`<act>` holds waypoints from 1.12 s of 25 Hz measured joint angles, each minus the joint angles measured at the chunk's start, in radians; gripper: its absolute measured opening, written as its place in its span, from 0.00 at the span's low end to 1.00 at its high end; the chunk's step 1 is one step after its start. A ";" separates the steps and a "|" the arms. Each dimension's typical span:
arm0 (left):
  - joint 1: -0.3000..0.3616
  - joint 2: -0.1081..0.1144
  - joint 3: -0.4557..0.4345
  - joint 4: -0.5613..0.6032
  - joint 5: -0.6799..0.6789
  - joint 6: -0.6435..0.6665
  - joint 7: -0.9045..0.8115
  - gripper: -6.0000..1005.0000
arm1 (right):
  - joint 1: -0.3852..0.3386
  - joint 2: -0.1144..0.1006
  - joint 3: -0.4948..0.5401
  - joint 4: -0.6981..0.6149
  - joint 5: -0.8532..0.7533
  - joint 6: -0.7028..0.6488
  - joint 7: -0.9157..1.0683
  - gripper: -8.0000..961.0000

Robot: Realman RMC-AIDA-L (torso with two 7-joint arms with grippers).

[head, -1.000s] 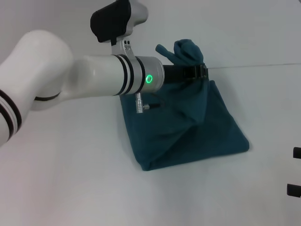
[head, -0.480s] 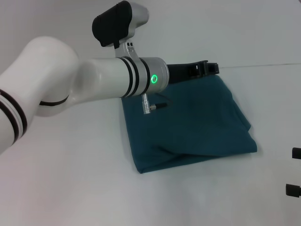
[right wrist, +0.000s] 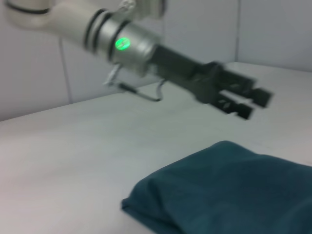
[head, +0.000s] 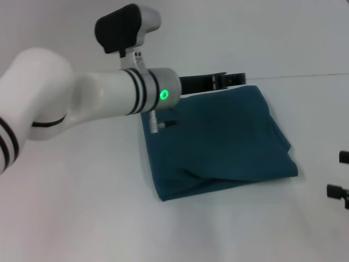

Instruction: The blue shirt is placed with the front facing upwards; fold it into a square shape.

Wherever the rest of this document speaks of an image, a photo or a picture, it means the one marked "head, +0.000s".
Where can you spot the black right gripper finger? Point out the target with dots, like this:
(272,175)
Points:
(338,192)
(344,157)

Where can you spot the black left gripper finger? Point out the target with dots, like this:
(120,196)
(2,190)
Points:
(235,79)

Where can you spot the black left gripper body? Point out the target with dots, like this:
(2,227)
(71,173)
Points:
(199,83)

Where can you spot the teal FREE print T-shirt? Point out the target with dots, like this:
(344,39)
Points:
(218,142)

